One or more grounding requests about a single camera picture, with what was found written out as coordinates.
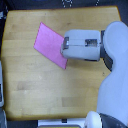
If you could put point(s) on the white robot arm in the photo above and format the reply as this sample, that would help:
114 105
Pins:
111 46

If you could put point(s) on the grey panel at left edge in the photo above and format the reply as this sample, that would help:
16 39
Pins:
1 87

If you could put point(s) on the pink cloth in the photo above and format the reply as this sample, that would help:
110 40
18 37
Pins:
48 43

